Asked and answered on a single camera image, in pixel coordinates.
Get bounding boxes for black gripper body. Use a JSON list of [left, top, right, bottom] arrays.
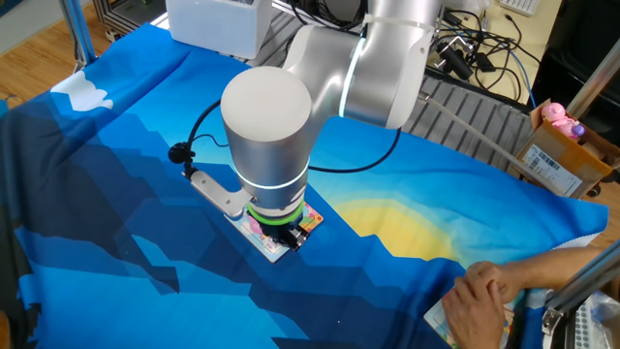
[[263, 220, 302, 239]]

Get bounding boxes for person's right forearm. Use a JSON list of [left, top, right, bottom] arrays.
[[525, 245, 620, 292]]

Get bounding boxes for butterfly girl puzzle board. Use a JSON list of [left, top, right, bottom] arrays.
[[223, 203, 325, 265]]

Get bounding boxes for bus picture puzzle board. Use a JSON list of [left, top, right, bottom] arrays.
[[423, 298, 514, 349]]

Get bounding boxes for person's left hand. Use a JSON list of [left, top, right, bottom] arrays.
[[441, 275, 508, 349]]

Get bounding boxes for person's right hand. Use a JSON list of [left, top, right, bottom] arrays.
[[464, 260, 529, 305]]

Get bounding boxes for blue landscape print tablecloth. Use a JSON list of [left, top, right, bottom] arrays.
[[0, 22, 610, 349]]

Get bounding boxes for white plastic box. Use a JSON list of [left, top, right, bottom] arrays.
[[165, 0, 275, 60]]

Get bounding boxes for cardboard box with barcode label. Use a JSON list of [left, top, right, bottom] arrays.
[[507, 99, 620, 200]]

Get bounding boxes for pink pig toy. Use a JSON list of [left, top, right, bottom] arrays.
[[541, 102, 586, 141]]

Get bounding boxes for clear plastic bag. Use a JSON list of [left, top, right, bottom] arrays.
[[573, 290, 620, 349]]

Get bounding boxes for beige desk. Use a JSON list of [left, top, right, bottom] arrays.
[[464, 0, 566, 106]]

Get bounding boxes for white keyboard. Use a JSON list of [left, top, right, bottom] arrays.
[[498, 0, 542, 17]]

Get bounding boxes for black cabinet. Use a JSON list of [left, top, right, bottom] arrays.
[[530, 0, 620, 146]]

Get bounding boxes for green wrist flange ring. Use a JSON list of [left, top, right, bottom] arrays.
[[246, 199, 306, 227]]

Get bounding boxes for silver camera mount bracket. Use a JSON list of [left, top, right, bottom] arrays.
[[188, 169, 253, 218]]

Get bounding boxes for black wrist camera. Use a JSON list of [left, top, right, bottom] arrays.
[[168, 141, 198, 178]]

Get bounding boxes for black camera cable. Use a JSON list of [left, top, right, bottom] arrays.
[[186, 99, 403, 175]]

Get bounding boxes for black cable bundle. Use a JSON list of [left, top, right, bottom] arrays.
[[290, 0, 372, 33]]

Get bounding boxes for tangled black desk cables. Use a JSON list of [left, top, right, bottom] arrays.
[[430, 0, 542, 103]]

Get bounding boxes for black striped metal frame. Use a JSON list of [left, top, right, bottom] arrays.
[[93, 0, 169, 43]]

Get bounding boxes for blue cable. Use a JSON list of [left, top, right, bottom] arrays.
[[506, 48, 538, 109]]

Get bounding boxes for aluminium frame beam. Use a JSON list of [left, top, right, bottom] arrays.
[[542, 239, 620, 349]]

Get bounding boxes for aluminium frame post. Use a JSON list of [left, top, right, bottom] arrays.
[[58, 0, 98, 69], [565, 37, 620, 120]]

